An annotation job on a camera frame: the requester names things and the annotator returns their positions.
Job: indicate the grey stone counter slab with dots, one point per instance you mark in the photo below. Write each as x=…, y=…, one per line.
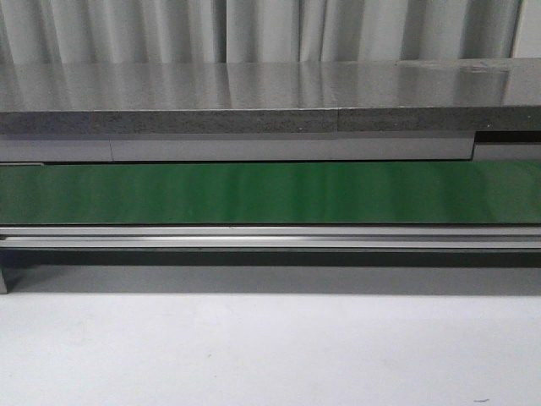
x=235, y=98

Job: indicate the green conveyor belt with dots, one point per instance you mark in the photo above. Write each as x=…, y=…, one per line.
x=273, y=193

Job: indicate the grey panel under counter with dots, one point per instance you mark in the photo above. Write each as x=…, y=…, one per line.
x=243, y=147

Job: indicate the white pleated curtain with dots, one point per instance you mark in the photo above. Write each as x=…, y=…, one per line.
x=265, y=31

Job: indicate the aluminium conveyor side rail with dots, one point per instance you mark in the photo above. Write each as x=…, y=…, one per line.
x=361, y=260

